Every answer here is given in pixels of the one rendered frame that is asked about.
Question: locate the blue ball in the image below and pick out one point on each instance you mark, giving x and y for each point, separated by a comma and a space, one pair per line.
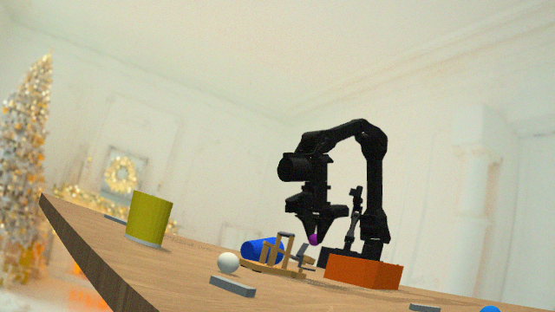
490, 309

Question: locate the purple ball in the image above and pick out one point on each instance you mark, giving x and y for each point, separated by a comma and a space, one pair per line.
313, 240

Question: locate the yellow cylinder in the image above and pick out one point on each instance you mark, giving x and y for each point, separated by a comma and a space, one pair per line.
147, 219

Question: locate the white ball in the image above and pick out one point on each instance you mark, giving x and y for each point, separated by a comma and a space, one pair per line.
228, 262

